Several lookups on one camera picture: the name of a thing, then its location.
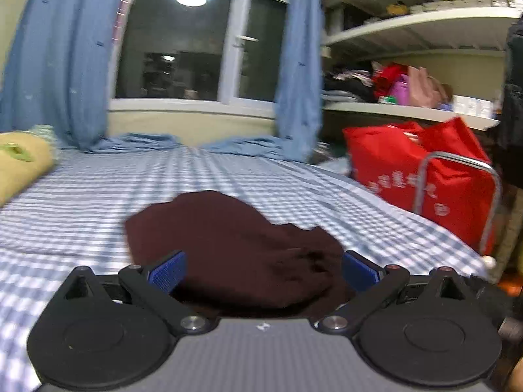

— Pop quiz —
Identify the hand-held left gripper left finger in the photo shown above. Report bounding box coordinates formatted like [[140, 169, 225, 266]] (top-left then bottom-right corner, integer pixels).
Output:
[[64, 250, 210, 335]]

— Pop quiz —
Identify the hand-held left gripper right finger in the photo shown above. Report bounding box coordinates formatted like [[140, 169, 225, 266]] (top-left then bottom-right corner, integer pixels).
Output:
[[318, 250, 471, 335]]

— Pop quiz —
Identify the maroon printed t-shirt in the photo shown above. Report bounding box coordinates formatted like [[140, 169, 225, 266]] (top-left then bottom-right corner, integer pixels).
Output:
[[125, 190, 357, 322]]

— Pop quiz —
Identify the pile of clothes on shelf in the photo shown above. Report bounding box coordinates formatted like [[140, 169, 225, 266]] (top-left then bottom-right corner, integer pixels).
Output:
[[322, 62, 409, 104]]

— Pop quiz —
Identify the blue checked bed sheet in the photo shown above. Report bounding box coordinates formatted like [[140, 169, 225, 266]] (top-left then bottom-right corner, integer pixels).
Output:
[[0, 145, 491, 392]]

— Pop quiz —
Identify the red fabric bag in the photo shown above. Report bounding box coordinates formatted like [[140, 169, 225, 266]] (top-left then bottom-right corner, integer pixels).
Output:
[[342, 117, 501, 254]]

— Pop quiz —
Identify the yellow avocado print pillow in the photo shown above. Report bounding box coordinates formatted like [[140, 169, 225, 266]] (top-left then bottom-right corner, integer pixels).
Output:
[[0, 131, 56, 208]]

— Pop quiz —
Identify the magenta bag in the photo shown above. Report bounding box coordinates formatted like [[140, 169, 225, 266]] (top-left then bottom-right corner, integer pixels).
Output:
[[387, 74, 412, 106]]

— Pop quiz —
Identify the pink bag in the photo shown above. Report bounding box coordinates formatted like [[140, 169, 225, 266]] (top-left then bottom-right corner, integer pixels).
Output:
[[408, 65, 449, 109]]

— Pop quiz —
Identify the blue star print curtain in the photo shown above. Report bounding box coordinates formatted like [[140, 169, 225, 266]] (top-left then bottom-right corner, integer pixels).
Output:
[[0, 0, 182, 154], [199, 0, 324, 163]]

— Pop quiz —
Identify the white framed window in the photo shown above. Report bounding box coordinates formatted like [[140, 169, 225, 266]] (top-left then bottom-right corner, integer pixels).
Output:
[[107, 0, 295, 122]]

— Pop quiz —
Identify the dark hanging garment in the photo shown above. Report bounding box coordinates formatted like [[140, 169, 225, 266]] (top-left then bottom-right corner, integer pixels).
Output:
[[495, 20, 523, 190]]

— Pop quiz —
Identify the chrome metal chair frame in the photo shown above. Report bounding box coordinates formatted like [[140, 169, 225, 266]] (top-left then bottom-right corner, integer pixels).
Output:
[[413, 151, 504, 256]]

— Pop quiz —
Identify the white wall shelf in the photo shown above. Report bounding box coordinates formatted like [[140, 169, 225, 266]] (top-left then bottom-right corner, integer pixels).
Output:
[[320, 0, 523, 132]]

